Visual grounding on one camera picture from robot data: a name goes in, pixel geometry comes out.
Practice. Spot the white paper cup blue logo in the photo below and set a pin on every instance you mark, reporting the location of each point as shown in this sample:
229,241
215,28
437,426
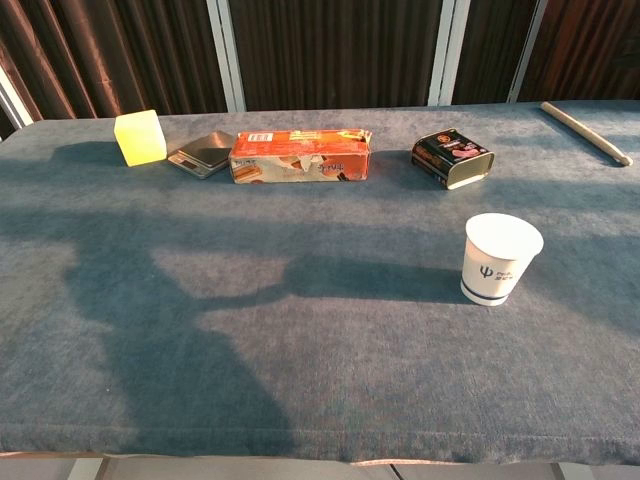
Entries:
500,270

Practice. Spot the torn orange carton box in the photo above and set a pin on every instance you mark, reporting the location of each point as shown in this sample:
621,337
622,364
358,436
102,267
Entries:
300,155

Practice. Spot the blue grey table cloth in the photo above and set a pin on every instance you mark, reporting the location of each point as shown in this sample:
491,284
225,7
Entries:
200,300

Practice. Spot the small silver digital scale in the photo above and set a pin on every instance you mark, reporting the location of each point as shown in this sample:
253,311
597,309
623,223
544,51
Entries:
202,155

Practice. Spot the black rectangular tin can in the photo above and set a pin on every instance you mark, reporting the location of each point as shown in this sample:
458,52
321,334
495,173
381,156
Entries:
450,157

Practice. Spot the dark brown curtain panel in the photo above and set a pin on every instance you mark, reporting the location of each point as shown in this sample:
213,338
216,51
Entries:
590,45
335,50
492,45
125,50

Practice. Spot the yellow translucent cube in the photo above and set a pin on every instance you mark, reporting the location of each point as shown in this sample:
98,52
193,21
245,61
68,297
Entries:
140,140

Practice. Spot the long wooden stick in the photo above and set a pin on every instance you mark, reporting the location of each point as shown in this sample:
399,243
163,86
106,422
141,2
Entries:
585,132

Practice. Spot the white frame post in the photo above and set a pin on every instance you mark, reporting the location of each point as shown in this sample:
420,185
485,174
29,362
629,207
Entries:
227,55
445,50
527,50

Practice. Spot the white frame bar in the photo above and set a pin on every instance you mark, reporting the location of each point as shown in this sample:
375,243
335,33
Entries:
12,97

